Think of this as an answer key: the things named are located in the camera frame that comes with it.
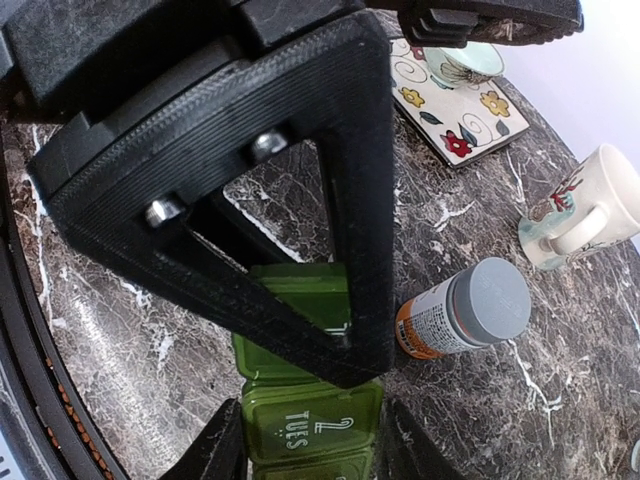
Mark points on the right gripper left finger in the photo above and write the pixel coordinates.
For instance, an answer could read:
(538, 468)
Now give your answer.
(218, 453)

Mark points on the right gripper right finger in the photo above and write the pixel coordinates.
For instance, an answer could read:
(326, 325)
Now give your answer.
(405, 451)

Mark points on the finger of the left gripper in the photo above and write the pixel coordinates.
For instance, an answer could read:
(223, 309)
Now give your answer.
(123, 190)
(455, 23)

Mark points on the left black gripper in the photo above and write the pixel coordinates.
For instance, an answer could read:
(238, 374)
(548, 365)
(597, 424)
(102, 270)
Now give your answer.
(59, 58)

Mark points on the orange pill bottle grey cap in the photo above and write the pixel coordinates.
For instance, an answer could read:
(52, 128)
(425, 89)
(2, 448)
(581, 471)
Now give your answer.
(482, 305)

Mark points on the left light green bowl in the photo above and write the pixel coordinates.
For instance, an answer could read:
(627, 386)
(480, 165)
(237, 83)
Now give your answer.
(474, 64)

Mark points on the floral square plate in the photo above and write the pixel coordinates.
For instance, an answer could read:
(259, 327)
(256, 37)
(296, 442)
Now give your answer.
(460, 124)

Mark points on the cream coral pattern mug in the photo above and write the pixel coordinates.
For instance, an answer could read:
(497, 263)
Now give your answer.
(594, 207)

